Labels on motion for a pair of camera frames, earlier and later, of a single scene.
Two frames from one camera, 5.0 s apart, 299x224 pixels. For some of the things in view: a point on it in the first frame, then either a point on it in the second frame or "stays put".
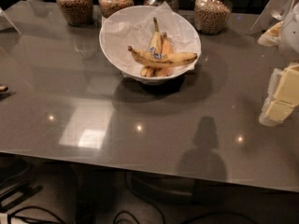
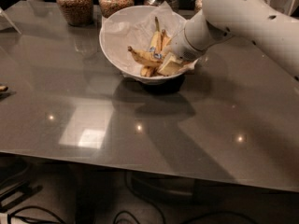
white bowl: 132,26 stays put
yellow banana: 163,59 stays put
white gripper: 291,36 → 183,47
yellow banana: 156,47 stays put
